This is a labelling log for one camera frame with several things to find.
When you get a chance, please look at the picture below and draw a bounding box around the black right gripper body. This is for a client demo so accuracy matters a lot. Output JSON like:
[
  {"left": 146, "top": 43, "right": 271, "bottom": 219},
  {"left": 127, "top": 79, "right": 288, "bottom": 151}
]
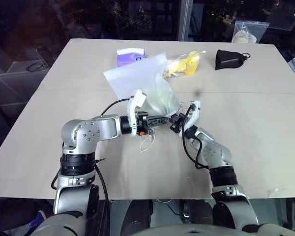
[{"left": 178, "top": 104, "right": 196, "bottom": 129}]

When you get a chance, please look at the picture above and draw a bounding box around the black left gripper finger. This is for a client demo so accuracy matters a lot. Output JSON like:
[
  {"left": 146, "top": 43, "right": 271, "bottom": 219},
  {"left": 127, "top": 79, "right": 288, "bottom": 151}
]
[{"left": 148, "top": 115, "right": 173, "bottom": 123}]

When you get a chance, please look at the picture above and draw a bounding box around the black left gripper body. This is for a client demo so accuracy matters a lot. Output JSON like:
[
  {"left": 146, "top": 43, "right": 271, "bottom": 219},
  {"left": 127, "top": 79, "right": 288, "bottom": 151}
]
[{"left": 136, "top": 111, "right": 155, "bottom": 137}]

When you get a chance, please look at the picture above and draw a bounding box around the translucent white drawstring bag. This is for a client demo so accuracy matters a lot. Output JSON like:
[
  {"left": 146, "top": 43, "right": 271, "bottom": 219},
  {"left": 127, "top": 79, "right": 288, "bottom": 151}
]
[{"left": 103, "top": 54, "right": 182, "bottom": 117}]

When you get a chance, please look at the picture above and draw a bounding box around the clear bag with yellow items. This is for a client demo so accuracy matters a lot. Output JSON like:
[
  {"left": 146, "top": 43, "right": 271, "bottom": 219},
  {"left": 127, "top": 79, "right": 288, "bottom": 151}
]
[{"left": 162, "top": 50, "right": 207, "bottom": 79}]

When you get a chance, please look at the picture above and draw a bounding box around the clear zip plastic bag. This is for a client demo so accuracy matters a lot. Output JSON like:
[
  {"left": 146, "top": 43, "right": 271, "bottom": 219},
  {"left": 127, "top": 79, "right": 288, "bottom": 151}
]
[{"left": 232, "top": 20, "right": 271, "bottom": 45}]

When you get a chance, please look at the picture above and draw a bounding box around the purple tissue pack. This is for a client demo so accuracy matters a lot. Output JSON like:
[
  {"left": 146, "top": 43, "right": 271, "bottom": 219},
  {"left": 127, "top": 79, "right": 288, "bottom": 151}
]
[{"left": 116, "top": 46, "right": 147, "bottom": 67}]

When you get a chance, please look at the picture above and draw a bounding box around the dark rounded shape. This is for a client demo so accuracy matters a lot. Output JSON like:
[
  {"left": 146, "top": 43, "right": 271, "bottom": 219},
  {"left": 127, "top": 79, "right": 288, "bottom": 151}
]
[{"left": 123, "top": 199, "right": 153, "bottom": 232}]

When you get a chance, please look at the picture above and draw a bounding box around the silver robot torso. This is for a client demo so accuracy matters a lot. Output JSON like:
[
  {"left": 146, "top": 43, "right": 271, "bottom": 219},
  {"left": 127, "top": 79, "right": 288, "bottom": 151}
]
[{"left": 3, "top": 210, "right": 295, "bottom": 236}]

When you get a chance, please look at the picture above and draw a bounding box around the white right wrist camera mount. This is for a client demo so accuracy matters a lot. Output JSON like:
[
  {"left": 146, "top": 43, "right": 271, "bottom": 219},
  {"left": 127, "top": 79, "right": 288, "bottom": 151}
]
[{"left": 183, "top": 100, "right": 202, "bottom": 131}]

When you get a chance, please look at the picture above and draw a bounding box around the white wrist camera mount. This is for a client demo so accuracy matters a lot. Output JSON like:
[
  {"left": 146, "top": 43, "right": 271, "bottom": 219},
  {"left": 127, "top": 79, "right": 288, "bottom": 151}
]
[
  {"left": 183, "top": 100, "right": 202, "bottom": 131},
  {"left": 126, "top": 89, "right": 148, "bottom": 136}
]

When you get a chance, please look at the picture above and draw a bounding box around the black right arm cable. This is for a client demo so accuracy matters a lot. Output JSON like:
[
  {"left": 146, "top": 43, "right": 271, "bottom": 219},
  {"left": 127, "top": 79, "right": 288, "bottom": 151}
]
[{"left": 181, "top": 103, "right": 210, "bottom": 171}]

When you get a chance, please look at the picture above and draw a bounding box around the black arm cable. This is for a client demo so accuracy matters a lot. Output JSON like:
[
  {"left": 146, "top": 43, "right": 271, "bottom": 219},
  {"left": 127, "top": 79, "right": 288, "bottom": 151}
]
[
  {"left": 51, "top": 98, "right": 132, "bottom": 202},
  {"left": 181, "top": 103, "right": 210, "bottom": 171}
]

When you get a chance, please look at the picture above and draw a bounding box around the white drawstring cord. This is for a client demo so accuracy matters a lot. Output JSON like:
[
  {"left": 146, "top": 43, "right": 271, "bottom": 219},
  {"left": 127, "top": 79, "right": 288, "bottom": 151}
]
[{"left": 140, "top": 132, "right": 156, "bottom": 154}]

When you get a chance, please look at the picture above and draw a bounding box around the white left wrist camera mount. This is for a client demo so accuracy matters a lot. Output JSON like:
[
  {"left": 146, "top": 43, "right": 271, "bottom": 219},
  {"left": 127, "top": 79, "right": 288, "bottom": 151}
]
[{"left": 126, "top": 89, "right": 148, "bottom": 136}]

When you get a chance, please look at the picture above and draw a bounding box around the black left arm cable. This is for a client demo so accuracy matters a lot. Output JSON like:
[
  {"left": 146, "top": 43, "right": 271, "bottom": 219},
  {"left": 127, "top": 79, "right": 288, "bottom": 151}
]
[{"left": 51, "top": 98, "right": 132, "bottom": 202}]

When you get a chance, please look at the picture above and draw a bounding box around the black drawstring pouch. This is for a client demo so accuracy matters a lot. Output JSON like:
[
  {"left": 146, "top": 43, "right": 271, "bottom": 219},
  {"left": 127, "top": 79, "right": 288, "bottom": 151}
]
[{"left": 214, "top": 49, "right": 252, "bottom": 72}]

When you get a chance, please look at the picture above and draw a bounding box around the white cable under table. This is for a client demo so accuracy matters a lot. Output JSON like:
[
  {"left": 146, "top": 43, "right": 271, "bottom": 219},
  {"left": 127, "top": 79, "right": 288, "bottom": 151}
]
[{"left": 154, "top": 198, "right": 186, "bottom": 218}]

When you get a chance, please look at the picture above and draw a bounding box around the grey window frame post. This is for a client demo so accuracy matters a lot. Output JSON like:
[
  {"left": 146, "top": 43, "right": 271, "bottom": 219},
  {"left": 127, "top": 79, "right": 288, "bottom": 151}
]
[{"left": 180, "top": 0, "right": 188, "bottom": 41}]

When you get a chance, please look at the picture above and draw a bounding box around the black cable on floor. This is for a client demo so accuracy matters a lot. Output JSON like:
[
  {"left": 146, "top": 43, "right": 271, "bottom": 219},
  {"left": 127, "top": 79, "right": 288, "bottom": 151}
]
[{"left": 26, "top": 61, "right": 44, "bottom": 72}]

